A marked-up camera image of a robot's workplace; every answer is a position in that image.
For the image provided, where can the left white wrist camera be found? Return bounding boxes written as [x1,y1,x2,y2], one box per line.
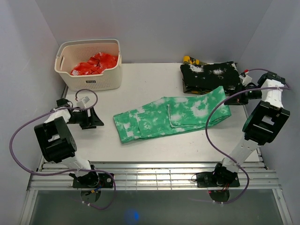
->
[76,96,90,109]

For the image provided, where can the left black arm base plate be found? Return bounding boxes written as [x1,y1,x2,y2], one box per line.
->
[69,172,114,188]

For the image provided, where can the yellow camouflage folded trousers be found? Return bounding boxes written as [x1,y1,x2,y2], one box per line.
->
[182,55,232,95]

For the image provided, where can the cream perforated plastic basket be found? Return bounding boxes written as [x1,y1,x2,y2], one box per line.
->
[54,39,122,91]

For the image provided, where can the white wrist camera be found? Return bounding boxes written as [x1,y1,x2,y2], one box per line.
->
[239,69,252,86]
[76,96,90,109]

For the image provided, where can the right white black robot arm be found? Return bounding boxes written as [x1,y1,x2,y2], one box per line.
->
[211,71,290,186]

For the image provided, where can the black white folded trousers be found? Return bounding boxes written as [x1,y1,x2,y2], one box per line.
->
[180,61,242,94]

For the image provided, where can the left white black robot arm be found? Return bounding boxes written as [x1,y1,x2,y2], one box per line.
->
[34,97,104,188]

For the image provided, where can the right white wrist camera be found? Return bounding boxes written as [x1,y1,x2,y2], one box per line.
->
[239,69,252,86]

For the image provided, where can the green white tie-dye trousers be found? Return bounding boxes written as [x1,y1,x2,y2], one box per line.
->
[113,86,231,143]

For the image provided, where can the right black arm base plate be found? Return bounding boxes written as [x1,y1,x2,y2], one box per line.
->
[196,172,240,188]

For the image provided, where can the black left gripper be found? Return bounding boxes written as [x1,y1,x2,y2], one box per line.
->
[67,106,104,130]

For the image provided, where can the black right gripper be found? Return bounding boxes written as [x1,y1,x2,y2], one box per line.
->
[224,83,262,105]

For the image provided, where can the red white garment in basket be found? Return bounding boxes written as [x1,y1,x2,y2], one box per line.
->
[70,52,118,76]

